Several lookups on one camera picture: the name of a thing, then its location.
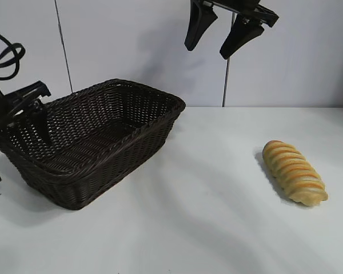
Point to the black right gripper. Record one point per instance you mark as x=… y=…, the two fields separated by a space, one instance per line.
x=254 y=10

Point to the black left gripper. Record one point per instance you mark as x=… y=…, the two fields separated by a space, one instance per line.
x=20 y=98

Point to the dark brown woven wicker basket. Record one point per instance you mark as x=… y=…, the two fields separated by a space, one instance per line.
x=103 y=174

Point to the long striped bread loaf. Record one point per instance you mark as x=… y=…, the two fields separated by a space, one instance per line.
x=294 y=174

